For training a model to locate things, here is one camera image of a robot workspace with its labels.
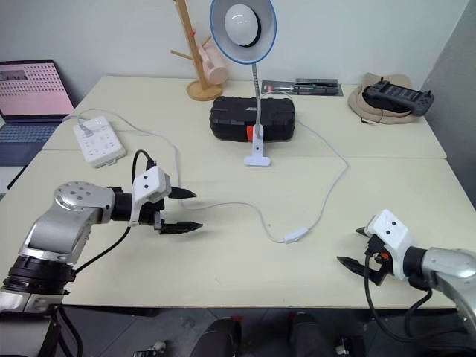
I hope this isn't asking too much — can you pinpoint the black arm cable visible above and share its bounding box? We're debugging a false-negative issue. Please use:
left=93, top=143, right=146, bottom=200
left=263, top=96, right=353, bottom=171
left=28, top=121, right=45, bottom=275
left=70, top=149, right=158, bottom=277
left=363, top=252, right=476, bottom=345

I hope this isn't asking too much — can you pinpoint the pink mug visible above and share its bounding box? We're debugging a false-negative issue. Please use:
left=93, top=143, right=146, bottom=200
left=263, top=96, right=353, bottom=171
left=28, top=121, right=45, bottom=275
left=198, top=34, right=229, bottom=86

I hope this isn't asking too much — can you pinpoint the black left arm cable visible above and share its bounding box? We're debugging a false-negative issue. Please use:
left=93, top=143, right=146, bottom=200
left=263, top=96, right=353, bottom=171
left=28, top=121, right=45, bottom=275
left=70, top=149, right=158, bottom=277

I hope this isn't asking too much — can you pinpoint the white power cable with switch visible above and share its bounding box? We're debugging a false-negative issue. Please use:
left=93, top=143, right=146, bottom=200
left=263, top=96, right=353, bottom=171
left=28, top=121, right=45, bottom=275
left=77, top=90, right=351, bottom=245

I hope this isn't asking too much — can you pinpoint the dark blue laptop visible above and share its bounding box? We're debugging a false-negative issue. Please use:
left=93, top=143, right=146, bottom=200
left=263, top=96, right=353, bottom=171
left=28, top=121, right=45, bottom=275
left=0, top=59, right=76, bottom=169

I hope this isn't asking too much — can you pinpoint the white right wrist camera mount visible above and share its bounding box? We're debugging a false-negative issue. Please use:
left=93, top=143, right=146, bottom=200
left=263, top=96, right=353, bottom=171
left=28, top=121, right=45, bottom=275
left=364, top=209, right=414, bottom=280

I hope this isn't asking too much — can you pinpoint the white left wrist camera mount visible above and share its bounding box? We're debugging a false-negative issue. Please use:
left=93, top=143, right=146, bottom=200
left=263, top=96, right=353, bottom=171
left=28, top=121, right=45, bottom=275
left=129, top=166, right=173, bottom=228

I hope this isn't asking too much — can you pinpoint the grey handheld controller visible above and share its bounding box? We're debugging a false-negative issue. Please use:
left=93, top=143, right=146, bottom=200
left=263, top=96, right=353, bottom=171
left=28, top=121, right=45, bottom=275
left=361, top=79, right=436, bottom=118

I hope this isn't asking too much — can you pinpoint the white blue-rimmed clip desk lamp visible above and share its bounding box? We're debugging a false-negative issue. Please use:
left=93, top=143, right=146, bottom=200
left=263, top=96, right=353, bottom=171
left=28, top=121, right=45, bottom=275
left=208, top=0, right=278, bottom=169

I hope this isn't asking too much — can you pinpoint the white round light bulb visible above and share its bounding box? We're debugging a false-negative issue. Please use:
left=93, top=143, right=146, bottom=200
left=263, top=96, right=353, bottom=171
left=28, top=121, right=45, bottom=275
left=223, top=3, right=262, bottom=48

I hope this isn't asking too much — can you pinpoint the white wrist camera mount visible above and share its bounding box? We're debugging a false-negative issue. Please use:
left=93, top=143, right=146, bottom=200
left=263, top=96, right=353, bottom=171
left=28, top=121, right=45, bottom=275
left=364, top=209, right=414, bottom=280
left=129, top=166, right=173, bottom=228

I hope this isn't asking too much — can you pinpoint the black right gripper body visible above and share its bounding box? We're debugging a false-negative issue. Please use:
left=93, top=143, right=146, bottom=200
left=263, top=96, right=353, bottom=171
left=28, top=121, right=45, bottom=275
left=364, top=234, right=391, bottom=287

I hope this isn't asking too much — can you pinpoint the black packaged tool set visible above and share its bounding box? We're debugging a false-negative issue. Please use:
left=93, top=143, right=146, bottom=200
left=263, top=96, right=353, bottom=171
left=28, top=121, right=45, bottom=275
left=260, top=79, right=344, bottom=98

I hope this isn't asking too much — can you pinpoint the dark rounded shape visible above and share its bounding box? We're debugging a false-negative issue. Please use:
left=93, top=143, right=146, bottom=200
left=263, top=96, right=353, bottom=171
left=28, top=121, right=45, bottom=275
left=192, top=315, right=243, bottom=357
left=288, top=311, right=336, bottom=357

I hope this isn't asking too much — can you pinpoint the black plastic tool case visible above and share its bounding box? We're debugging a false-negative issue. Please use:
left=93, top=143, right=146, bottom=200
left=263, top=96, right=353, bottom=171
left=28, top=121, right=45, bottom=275
left=208, top=96, right=299, bottom=143

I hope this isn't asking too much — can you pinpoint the white inline cord switch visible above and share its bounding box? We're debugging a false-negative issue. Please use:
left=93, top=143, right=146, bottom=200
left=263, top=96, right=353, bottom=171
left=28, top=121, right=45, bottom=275
left=283, top=227, right=311, bottom=245

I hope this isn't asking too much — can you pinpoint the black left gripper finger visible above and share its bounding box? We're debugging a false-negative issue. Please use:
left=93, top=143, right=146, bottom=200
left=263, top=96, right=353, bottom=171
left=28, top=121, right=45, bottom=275
left=169, top=187, right=198, bottom=199
left=160, top=221, right=204, bottom=236

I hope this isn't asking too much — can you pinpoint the wooden mug tree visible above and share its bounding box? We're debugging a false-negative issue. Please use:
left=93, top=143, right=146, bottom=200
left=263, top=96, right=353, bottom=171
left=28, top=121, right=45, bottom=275
left=170, top=0, right=225, bottom=102

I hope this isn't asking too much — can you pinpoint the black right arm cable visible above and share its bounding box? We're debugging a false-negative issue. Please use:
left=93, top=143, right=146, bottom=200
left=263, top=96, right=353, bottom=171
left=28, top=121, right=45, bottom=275
left=363, top=252, right=476, bottom=345

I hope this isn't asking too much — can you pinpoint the beige hat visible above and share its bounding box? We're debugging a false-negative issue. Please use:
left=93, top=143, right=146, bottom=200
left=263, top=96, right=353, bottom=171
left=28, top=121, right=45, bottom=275
left=347, top=71, right=420, bottom=126

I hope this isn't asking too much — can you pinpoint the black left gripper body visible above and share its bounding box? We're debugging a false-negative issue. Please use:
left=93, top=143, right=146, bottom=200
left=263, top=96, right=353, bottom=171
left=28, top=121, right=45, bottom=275
left=138, top=199, right=167, bottom=232

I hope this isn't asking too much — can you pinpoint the white power strip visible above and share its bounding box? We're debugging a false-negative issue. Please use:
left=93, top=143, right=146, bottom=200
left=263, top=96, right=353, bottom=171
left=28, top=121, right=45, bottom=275
left=72, top=115, right=129, bottom=170

